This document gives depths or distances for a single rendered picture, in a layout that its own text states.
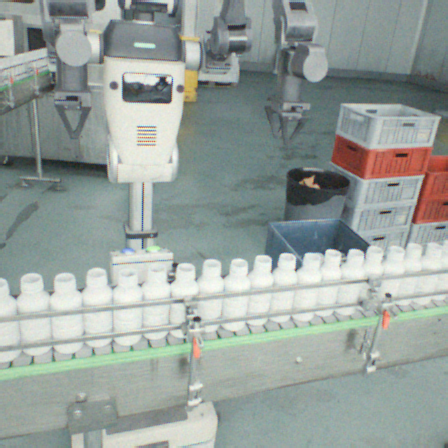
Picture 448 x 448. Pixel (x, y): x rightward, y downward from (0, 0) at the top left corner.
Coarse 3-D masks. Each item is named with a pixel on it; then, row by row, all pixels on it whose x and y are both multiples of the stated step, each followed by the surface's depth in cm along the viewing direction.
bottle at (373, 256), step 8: (368, 248) 113; (376, 248) 114; (368, 256) 112; (376, 256) 111; (368, 264) 112; (376, 264) 112; (368, 272) 112; (376, 272) 112; (368, 288) 113; (376, 288) 114; (360, 296) 115
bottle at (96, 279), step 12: (96, 276) 92; (96, 288) 89; (108, 288) 92; (84, 300) 90; (96, 300) 89; (108, 300) 91; (108, 312) 92; (84, 324) 93; (96, 324) 92; (108, 324) 93
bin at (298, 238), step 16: (272, 224) 171; (288, 224) 174; (304, 224) 176; (320, 224) 179; (336, 224) 182; (272, 240) 169; (288, 240) 177; (304, 240) 180; (320, 240) 182; (336, 240) 184; (352, 240) 174; (272, 256) 169; (304, 256) 183; (384, 256) 156
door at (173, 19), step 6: (180, 0) 1173; (180, 6) 1180; (180, 12) 1186; (156, 18) 1173; (162, 18) 1178; (168, 18) 1182; (174, 18) 1187; (180, 18) 1192; (174, 24) 1193; (180, 24) 1198; (180, 30) 1205
